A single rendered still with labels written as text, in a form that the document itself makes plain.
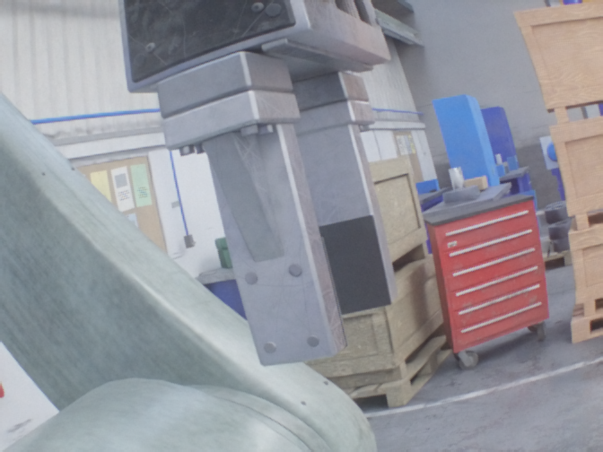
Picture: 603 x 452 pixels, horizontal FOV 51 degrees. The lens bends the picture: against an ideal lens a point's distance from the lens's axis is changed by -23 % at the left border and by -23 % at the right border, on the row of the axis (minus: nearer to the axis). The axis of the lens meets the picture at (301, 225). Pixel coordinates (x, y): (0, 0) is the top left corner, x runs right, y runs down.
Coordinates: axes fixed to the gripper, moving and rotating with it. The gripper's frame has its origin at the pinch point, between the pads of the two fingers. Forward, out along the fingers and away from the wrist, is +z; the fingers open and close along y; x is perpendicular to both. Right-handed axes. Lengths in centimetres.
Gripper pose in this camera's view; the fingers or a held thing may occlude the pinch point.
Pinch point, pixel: (327, 282)
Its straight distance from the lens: 55.2
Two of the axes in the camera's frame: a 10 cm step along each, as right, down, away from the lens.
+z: 2.3, 9.7, 0.4
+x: 9.2, -2.1, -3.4
